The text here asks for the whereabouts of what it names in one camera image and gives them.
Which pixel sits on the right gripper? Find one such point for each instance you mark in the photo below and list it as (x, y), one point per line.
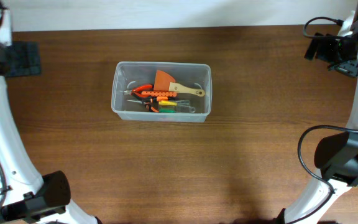
(319, 47)

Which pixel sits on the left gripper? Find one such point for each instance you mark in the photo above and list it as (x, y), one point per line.
(23, 59)

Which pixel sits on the small red-handled cutting pliers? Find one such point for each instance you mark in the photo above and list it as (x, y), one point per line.
(137, 92)

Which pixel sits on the orange-black needle nose pliers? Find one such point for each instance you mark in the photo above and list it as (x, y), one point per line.
(149, 102)

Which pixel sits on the orange drill bit holder strip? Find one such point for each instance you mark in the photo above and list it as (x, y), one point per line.
(160, 93)

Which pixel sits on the orange scraper with wooden handle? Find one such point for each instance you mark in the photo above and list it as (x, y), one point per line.
(165, 82)

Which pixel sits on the clear case of screwdrivers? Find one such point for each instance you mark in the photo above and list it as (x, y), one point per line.
(178, 106)

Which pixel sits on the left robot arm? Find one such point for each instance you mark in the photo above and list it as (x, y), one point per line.
(25, 194)

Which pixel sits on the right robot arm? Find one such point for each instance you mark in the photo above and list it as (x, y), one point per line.
(336, 156)

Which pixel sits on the clear plastic container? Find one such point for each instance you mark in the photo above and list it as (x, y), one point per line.
(130, 75)

